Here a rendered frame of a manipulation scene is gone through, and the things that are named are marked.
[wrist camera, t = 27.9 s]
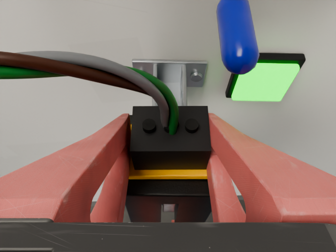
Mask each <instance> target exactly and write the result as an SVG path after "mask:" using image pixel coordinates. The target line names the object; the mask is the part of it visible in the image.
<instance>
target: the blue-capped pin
mask: <svg viewBox="0 0 336 252"><path fill-rule="evenodd" d="M216 17H217V26H218V34H219V43H220V52H221V60H222V62H223V65H224V66H225V67H226V69H227V70H228V71H229V72H231V73H232V74H237V75H244V74H246V73H248V72H250V71H251V70H253V69H254V68H255V67H256V64H257V62H258V59H259V56H260V54H259V49H258V44H257V39H256V34H255V29H254V24H253V19H252V14H251V9H250V4H249V1H248V0H220V1H219V3H218V5H217V9H216Z"/></svg>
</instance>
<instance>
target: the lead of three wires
mask: <svg viewBox="0 0 336 252"><path fill-rule="evenodd" d="M67 76H69V77H74V78H78V79H83V80H87V81H92V82H96V83H101V84H105V85H109V86H114V87H118V88H122V89H127V90H131V91H135V92H139V93H142V94H145V95H148V96H150V97H152V98H153V99H154V100H155V102H156V103H157V105H158V107H159V110H160V120H161V123H162V126H163V128H164V127H168V126H169V127H168V128H169V134H170V135H175V134H176V132H177V128H178V127H179V125H180V124H179V121H178V120H179V108H178V104H177V101H176V99H175V97H174V95H173V93H172V92H171V90H170V89H169V88H168V86H167V85H166V84H164V83H163V82H162V81H161V80H160V79H158V78H157V77H155V76H153V75H151V74H150V73H147V72H145V71H143V70H140V69H137V68H133V67H129V66H124V65H121V64H119V63H116V62H114V61H111V60H108V59H105V58H101V57H97V56H93V55H88V54H83V53H76V52H68V51H26V52H16V53H13V52H5V51H0V80H10V79H38V78H53V77H67Z"/></svg>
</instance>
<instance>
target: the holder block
mask: <svg viewBox="0 0 336 252"><path fill-rule="evenodd" d="M162 204H175V208H174V222H175V223H205V222H206V220H207V218H208V217H209V215H210V213H211V212H212V207H211V200H210V192H209V185H208V179H128V186H127V193H126V200H125V207H126V210H127V213H128V216H129V219H130V222H131V223H161V210H162Z"/></svg>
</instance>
